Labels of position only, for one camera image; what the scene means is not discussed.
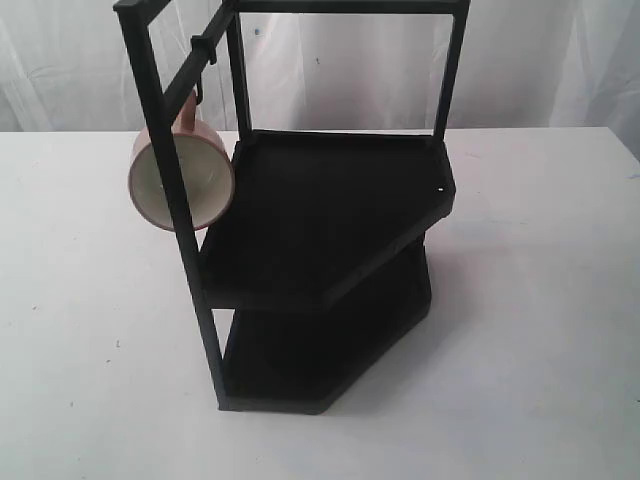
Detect pink ceramic mug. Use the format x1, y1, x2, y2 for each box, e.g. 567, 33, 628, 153
127, 92, 235, 232

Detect black two-tier corner shelf rack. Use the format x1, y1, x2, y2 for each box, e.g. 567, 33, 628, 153
114, 1, 469, 414

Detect white backdrop curtain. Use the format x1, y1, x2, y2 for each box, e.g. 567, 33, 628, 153
1, 1, 639, 139

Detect black hook on rack rail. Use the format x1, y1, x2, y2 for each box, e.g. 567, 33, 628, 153
195, 78, 204, 105

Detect black sliding clip on rail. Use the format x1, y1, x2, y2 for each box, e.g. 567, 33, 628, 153
190, 35, 217, 65

